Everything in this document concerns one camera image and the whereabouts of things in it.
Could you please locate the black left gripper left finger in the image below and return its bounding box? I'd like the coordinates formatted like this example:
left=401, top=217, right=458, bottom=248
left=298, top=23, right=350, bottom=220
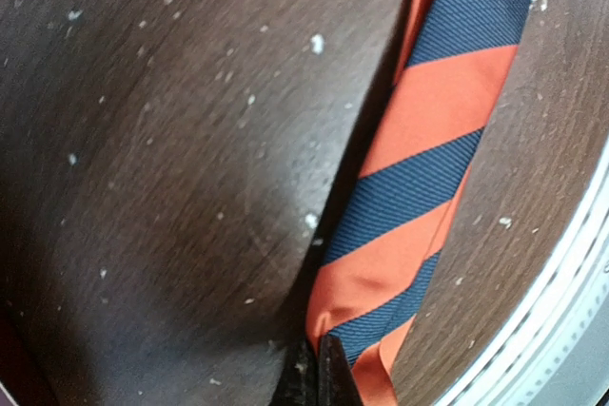
left=273, top=338, right=318, bottom=406

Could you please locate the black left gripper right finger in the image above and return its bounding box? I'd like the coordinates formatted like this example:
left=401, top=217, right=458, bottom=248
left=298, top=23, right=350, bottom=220
left=317, top=335, right=363, bottom=406

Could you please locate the orange navy striped tie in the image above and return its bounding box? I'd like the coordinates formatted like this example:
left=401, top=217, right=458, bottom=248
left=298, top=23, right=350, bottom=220
left=305, top=0, right=531, bottom=405

